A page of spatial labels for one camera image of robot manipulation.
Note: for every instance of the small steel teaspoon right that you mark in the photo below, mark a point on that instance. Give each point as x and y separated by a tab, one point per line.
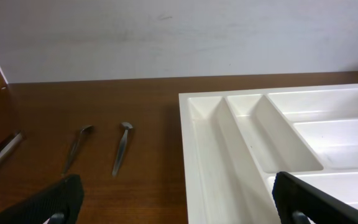
122	147

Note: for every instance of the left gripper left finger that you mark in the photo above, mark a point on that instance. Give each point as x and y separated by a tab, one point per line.
60	203

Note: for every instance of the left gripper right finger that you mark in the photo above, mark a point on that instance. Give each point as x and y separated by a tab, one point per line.
299	202

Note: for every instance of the small steel teaspoon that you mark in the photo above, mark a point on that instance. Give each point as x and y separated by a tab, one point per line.
122	147
79	136

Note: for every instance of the small steel teaspoon left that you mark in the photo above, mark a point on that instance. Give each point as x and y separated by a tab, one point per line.
79	136

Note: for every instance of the white plastic cutlery tray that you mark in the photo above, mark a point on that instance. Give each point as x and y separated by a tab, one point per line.
235	142

